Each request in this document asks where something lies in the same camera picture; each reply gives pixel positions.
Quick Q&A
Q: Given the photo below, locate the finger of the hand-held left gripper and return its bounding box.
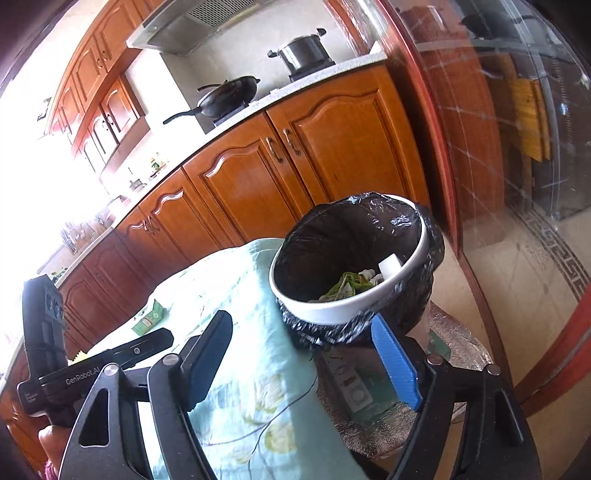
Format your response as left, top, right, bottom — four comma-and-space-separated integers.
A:
98, 329, 175, 368

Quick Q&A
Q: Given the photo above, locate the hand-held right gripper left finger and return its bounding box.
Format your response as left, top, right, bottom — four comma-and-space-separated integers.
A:
58, 310, 234, 480

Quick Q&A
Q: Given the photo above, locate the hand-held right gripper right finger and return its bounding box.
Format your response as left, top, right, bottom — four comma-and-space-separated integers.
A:
370, 314, 542, 480

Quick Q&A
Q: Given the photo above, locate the silver green snack wrapper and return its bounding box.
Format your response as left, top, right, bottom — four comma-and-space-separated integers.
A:
316, 302, 465, 460

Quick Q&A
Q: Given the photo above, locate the white trash bin black bag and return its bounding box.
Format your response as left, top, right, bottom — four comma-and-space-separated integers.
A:
269, 191, 446, 349

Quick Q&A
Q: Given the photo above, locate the green pouch white cap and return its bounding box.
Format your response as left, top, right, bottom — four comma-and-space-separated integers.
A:
323, 271, 384, 301

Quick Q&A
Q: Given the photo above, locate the white tissue pack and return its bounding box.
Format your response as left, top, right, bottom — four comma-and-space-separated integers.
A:
379, 255, 407, 280

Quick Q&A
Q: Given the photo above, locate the person's left hand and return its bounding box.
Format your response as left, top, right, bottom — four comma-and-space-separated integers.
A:
38, 422, 75, 466

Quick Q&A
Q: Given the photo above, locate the green carton box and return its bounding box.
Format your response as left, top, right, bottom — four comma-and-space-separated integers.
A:
131, 299, 166, 335

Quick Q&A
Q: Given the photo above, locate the floral light blue cloth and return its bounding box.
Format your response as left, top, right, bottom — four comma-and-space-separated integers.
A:
99, 237, 365, 480

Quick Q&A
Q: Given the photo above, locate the kitchen utensil rack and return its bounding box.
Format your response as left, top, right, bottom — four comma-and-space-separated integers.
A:
60, 217, 116, 254

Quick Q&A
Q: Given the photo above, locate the wooden kitchen cabinet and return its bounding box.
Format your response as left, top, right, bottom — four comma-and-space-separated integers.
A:
0, 62, 432, 467

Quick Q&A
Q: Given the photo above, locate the black wok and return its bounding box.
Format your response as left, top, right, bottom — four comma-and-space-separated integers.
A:
163, 75, 262, 126

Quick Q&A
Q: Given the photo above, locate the white speckled countertop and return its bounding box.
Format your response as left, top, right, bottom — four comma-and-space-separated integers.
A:
37, 44, 389, 278

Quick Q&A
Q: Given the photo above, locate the steel cooking pot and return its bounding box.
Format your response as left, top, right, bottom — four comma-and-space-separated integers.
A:
268, 28, 328, 75

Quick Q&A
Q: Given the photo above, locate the steel range hood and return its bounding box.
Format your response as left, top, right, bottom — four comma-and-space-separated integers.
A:
127, 0, 259, 56

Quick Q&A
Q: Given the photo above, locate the glass door red frame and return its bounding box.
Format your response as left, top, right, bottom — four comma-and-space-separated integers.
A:
323, 0, 591, 416

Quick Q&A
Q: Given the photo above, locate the wooden wall cabinet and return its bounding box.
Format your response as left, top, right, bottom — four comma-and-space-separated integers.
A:
46, 0, 153, 167

